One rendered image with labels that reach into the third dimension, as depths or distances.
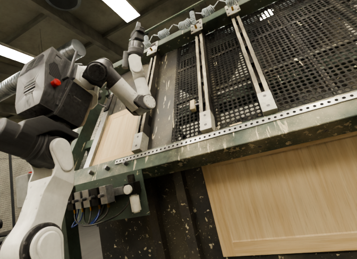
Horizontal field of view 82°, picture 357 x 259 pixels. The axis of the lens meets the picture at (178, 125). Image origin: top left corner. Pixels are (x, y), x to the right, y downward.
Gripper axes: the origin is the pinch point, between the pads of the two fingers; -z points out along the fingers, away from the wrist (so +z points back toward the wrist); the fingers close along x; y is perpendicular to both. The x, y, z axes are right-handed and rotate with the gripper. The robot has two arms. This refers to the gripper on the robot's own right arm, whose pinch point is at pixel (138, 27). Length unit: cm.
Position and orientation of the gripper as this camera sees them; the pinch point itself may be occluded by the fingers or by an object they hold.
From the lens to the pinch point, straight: 137.0
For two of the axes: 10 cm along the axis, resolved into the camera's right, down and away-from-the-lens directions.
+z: -0.5, 9.8, -1.7
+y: 8.4, 1.3, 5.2
